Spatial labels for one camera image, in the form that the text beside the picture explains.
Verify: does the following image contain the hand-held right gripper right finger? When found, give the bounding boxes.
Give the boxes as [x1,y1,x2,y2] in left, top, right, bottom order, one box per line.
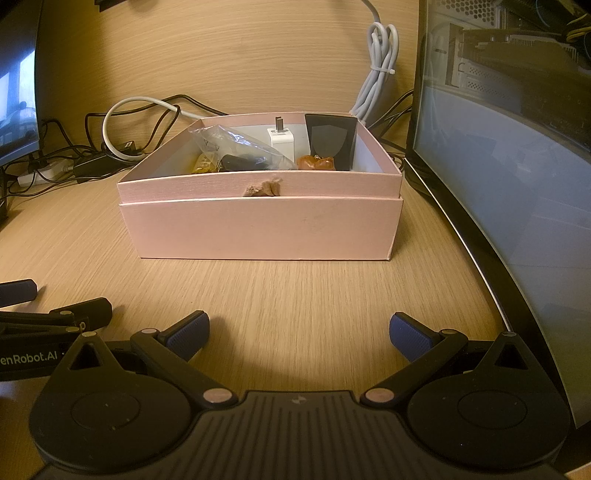
[360,311,530,409]

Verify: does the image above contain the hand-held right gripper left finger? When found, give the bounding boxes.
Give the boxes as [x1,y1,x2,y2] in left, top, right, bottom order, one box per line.
[68,311,235,411]

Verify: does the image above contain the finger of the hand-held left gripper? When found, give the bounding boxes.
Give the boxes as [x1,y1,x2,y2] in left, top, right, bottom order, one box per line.
[0,298,114,336]
[0,279,38,308]

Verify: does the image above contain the pink cardboard box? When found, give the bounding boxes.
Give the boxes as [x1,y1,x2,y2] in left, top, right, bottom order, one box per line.
[116,112,405,261]

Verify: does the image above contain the clear bag with black part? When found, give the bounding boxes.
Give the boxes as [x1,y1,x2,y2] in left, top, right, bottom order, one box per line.
[188,124,297,172]

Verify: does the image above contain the brown wooden figurine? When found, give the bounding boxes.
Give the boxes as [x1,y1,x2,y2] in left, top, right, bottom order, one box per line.
[295,155,337,171]

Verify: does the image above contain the black wedge stand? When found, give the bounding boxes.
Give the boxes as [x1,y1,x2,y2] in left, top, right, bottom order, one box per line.
[305,113,358,171]

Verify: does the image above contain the white charger plug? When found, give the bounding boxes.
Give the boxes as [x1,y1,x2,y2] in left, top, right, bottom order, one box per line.
[267,117,296,160]

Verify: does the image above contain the white power strip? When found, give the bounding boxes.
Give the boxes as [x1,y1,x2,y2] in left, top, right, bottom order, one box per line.
[18,159,77,185]

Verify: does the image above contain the black power adapter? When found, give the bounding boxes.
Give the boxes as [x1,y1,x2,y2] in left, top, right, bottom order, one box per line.
[74,154,148,178]

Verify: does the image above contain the computer case with glass panel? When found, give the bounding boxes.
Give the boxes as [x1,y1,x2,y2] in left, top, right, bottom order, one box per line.
[404,0,591,430]

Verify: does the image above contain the black monitor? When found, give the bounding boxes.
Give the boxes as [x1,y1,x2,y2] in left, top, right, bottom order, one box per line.
[0,0,44,167]

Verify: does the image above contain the grey looped cable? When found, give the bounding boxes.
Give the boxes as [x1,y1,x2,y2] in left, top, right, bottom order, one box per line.
[102,96,204,162]

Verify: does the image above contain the tangled black cables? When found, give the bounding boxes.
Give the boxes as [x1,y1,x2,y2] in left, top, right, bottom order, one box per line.
[0,95,227,199]

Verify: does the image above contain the black cables behind case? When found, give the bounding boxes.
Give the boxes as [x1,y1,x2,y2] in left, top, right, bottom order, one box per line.
[369,90,416,158]

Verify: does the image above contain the white bundled cable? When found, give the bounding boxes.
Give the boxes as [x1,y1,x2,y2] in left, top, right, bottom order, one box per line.
[350,0,400,125]

